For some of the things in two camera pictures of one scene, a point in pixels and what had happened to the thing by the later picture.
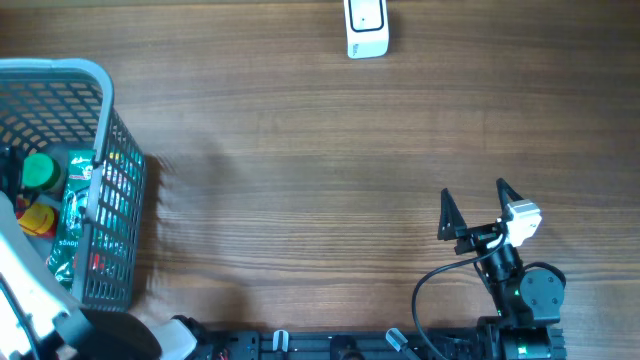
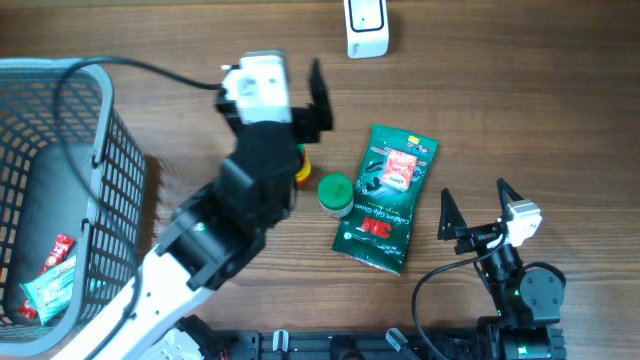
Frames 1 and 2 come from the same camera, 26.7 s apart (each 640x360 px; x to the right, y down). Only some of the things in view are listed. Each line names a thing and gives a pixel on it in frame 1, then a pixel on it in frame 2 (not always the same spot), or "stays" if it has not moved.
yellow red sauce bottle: [37, 219] to [304, 174]
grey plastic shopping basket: [59, 106] stays
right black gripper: [452, 227] stays
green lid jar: [40, 170] to [335, 195]
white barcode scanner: [367, 28] stays
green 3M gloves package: [63, 260] to [393, 178]
